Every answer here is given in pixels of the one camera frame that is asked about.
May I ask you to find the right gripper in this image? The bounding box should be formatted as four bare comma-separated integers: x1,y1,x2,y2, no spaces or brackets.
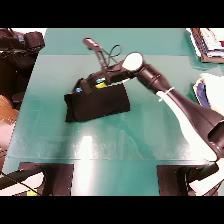
76,68,118,95

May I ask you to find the black T-shirt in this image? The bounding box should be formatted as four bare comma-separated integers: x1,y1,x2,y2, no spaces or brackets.
63,78,131,123

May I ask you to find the blue garment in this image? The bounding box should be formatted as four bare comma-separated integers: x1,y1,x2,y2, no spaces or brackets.
195,81,212,109

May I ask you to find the white garment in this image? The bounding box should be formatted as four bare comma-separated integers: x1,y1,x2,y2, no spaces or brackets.
192,72,224,117

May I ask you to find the black cable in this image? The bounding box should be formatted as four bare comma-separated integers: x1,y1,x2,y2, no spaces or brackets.
103,43,123,66

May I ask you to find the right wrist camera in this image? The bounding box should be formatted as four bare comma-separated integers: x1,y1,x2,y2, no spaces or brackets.
82,36,113,73

